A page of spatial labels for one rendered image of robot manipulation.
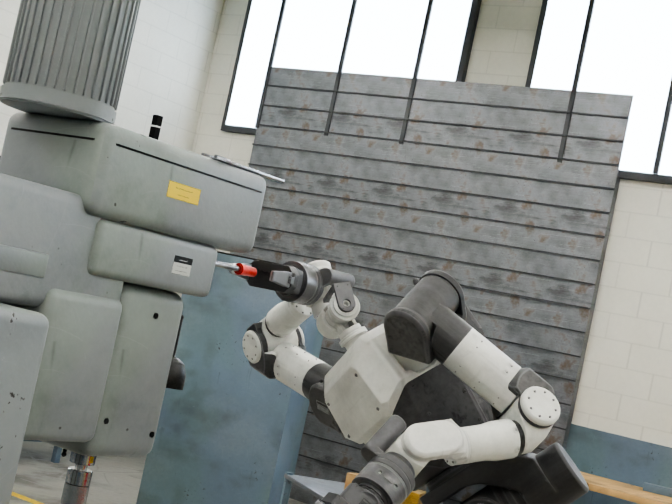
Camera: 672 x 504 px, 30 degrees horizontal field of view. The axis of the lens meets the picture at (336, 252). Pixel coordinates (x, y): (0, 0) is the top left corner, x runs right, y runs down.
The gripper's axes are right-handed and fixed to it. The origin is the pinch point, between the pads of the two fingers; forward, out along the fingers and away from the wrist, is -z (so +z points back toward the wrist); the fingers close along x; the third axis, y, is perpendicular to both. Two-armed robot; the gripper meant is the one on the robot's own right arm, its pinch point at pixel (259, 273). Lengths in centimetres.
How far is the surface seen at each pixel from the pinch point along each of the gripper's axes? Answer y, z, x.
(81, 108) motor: -20, -58, 0
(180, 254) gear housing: 0.0, -28.5, 2.7
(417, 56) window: -231, 712, -419
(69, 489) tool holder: 47, -32, -9
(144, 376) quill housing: 23.4, -28.7, 0.6
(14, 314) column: 15, -74, 13
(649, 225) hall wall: -112, 721, -188
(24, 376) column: 24, -70, 14
